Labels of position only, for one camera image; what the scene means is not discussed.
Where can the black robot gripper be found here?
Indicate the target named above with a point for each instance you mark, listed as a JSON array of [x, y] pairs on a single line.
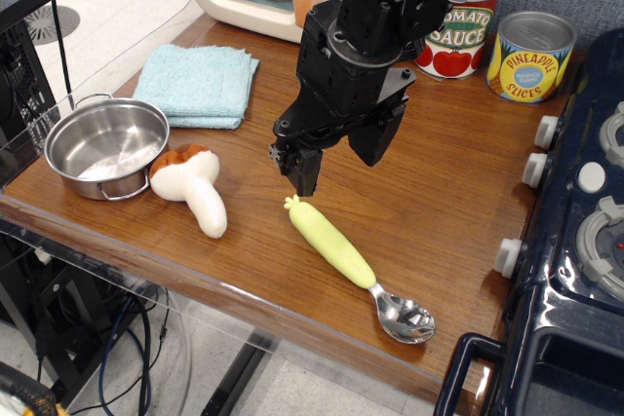
[[344, 91]]

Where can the white plush mushroom toy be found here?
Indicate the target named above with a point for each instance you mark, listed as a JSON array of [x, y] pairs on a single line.
[[188, 174]]

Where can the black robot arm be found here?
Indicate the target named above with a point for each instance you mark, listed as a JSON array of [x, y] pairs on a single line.
[[403, 24]]

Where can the tomato sauce can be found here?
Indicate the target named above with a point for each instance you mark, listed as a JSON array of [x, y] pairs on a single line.
[[455, 51]]

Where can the pineapple slices can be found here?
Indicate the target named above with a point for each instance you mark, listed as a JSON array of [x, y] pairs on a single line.
[[530, 55]]

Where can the light blue folded cloth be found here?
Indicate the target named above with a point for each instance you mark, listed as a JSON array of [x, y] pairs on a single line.
[[198, 88]]

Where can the white stove knob bottom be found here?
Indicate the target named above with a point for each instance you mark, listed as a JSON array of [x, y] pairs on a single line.
[[507, 256]]

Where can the white stove knob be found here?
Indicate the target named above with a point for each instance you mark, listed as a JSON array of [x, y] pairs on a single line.
[[534, 168], [546, 131], [507, 256]]

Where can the white stove knob middle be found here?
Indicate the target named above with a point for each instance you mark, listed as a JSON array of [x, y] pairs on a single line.
[[534, 168]]

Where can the white stove knob top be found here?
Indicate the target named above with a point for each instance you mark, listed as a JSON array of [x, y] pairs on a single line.
[[546, 131]]

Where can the small steel pot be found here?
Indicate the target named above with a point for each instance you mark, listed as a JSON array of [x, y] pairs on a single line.
[[103, 150]]

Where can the dark blue toy stove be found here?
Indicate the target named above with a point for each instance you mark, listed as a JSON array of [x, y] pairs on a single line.
[[562, 350]]

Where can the black computer tower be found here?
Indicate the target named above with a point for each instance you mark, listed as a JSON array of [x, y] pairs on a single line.
[[26, 95]]

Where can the green handled metal spoon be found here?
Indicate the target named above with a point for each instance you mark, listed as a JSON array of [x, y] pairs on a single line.
[[402, 319]]

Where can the black table leg frame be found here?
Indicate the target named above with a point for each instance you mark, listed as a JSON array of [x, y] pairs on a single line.
[[236, 379]]

